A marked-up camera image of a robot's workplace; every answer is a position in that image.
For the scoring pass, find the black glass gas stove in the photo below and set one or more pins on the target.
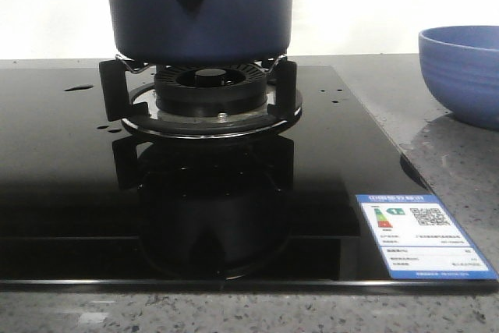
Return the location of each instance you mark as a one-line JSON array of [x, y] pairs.
[[84, 205]]

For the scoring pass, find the dark blue cooking pot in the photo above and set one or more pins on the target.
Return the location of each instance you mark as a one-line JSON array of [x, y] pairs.
[[202, 32]]

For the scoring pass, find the blue energy label sticker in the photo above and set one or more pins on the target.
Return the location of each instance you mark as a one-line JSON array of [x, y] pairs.
[[419, 240]]

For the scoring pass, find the black pot support grate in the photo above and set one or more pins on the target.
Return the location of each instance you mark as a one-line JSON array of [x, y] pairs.
[[138, 111]]

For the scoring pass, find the light blue ceramic bowl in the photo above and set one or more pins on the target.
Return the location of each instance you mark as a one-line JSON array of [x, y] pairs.
[[459, 65]]

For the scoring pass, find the black round gas burner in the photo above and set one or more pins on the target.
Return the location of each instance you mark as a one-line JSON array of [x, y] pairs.
[[207, 91]]

